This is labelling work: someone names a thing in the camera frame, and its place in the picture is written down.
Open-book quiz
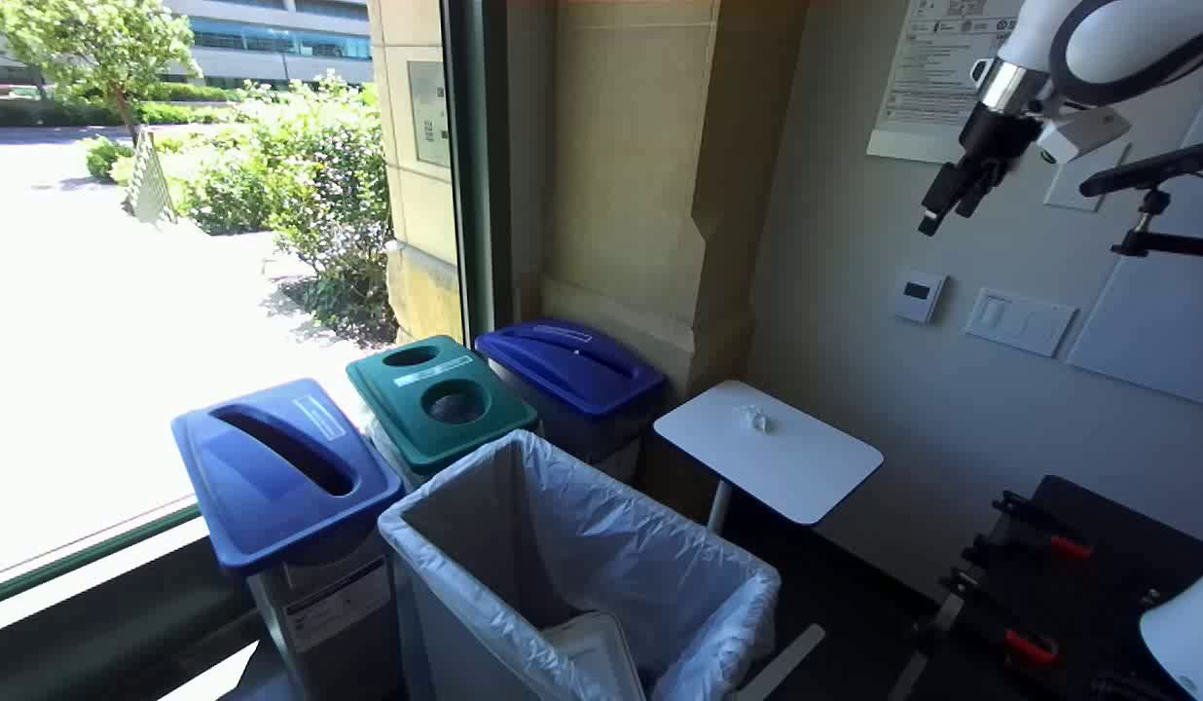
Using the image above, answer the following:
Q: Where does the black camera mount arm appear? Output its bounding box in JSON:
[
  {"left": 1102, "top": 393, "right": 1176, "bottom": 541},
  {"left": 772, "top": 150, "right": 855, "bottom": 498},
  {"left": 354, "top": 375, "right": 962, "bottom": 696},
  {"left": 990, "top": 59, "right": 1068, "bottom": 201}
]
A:
[{"left": 1079, "top": 141, "right": 1203, "bottom": 258}]

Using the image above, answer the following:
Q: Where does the white wall thermostat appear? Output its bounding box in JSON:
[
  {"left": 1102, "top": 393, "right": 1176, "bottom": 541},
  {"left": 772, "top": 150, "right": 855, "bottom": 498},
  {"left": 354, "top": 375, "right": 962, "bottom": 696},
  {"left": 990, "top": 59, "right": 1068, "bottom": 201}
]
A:
[{"left": 892, "top": 272, "right": 949, "bottom": 322}]

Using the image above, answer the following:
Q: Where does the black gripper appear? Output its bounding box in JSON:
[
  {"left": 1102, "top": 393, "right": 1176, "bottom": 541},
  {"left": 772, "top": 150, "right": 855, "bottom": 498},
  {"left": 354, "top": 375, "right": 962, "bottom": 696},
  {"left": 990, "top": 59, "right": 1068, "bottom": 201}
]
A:
[{"left": 920, "top": 104, "right": 1038, "bottom": 239}]

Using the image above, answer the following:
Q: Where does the white wall switch plate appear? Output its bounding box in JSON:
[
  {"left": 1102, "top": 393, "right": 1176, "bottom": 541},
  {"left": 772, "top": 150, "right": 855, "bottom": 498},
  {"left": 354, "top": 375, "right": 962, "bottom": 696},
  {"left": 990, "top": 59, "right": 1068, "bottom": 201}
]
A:
[{"left": 964, "top": 288, "right": 1073, "bottom": 357}]

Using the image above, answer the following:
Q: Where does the open grey waste bin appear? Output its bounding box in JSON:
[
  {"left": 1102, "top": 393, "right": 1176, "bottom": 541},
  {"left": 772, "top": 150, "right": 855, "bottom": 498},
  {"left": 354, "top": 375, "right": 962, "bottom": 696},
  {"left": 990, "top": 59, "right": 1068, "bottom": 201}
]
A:
[{"left": 375, "top": 428, "right": 785, "bottom": 701}]

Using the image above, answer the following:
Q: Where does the white wall poster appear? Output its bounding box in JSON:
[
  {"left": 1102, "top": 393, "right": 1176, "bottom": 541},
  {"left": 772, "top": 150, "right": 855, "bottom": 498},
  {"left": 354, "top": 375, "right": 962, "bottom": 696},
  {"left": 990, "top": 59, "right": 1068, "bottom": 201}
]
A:
[{"left": 868, "top": 0, "right": 1024, "bottom": 163}]

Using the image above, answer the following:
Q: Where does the small white side table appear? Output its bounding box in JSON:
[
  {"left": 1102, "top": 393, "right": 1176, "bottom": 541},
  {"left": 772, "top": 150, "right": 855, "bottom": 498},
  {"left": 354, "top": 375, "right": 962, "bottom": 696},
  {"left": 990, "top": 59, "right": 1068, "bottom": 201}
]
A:
[{"left": 656, "top": 383, "right": 885, "bottom": 535}]

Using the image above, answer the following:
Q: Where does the white plastic bin liner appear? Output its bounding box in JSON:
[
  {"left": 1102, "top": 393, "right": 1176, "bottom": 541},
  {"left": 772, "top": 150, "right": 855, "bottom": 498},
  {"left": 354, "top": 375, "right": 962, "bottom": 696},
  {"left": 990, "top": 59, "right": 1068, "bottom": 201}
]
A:
[{"left": 375, "top": 428, "right": 785, "bottom": 701}]

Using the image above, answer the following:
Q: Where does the black cart with clamps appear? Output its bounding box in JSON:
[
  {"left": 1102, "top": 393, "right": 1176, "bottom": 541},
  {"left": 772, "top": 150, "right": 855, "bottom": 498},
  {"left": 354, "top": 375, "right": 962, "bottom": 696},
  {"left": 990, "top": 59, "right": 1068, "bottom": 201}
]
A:
[{"left": 889, "top": 474, "right": 1203, "bottom": 701}]

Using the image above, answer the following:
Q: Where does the rear blue lid bin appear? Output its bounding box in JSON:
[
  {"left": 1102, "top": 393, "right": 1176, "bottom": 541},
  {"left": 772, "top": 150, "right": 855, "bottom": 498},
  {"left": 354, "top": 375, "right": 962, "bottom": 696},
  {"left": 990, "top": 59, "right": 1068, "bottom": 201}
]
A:
[{"left": 476, "top": 318, "right": 670, "bottom": 481}]

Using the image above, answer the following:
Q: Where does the green round-hole lid bin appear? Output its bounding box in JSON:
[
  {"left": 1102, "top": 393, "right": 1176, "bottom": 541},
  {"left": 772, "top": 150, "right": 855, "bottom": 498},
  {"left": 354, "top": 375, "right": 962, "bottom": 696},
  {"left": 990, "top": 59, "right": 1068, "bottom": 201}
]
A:
[{"left": 348, "top": 336, "right": 536, "bottom": 481}]

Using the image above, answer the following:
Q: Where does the front blue slot-lid bin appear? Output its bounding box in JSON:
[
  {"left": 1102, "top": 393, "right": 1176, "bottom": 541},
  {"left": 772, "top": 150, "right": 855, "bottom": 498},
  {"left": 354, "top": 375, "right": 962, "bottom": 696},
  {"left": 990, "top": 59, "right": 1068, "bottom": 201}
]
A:
[{"left": 171, "top": 376, "right": 405, "bottom": 701}]

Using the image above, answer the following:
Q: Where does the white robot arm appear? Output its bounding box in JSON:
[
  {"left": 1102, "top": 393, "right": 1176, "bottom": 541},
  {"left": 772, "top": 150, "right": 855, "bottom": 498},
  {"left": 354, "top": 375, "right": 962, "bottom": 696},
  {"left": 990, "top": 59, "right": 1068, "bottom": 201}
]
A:
[{"left": 920, "top": 0, "right": 1203, "bottom": 233}]

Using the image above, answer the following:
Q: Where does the white panel on wall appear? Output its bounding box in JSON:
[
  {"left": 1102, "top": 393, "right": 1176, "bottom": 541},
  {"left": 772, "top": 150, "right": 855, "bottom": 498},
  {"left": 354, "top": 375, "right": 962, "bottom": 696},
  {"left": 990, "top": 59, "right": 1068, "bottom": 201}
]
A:
[{"left": 1068, "top": 104, "right": 1203, "bottom": 403}]

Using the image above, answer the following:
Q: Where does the white rounded object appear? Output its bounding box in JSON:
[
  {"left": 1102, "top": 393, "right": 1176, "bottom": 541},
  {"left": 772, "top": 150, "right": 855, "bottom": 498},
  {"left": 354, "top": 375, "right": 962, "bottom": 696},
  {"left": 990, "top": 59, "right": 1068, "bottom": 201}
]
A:
[{"left": 1138, "top": 577, "right": 1203, "bottom": 701}]

